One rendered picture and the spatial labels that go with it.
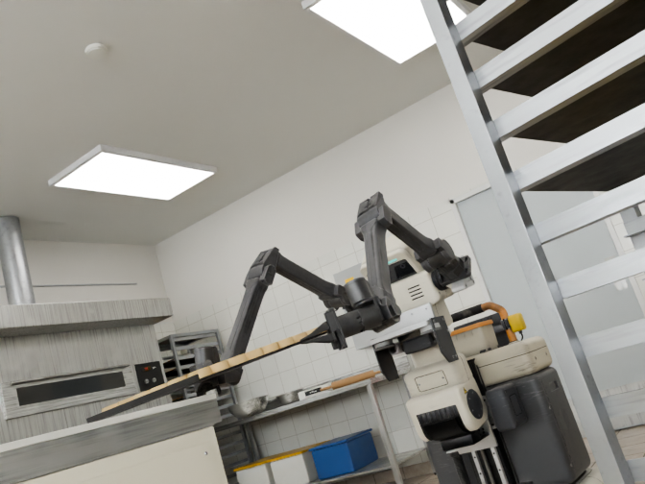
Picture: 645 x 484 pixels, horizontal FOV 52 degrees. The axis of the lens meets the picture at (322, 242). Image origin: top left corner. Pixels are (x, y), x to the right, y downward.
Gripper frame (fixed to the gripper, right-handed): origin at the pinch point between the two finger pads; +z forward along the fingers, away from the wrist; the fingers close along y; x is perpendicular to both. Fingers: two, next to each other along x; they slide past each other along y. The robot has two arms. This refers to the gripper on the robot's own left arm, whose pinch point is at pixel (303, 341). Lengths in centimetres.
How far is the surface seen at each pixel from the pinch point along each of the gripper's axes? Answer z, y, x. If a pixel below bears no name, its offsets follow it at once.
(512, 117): -35, -20, -68
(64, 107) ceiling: 65, -193, 242
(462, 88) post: -30, -28, -65
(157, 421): 34.3, 5.5, -28.4
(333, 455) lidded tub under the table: -37, 84, 387
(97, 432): 43, 4, -37
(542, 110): -37, -18, -72
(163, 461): 35.2, 12.7, -30.8
